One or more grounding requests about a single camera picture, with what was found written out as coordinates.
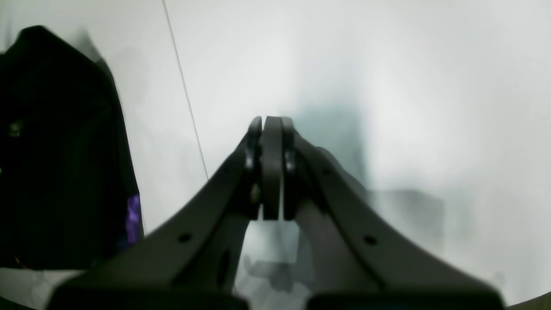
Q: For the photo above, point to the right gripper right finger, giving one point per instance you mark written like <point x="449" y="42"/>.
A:
<point x="393" y="273"/>

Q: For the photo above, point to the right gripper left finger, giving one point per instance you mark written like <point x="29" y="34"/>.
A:
<point x="190" y="262"/>

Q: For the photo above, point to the black T-shirt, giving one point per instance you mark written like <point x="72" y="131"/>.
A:
<point x="69" y="198"/>

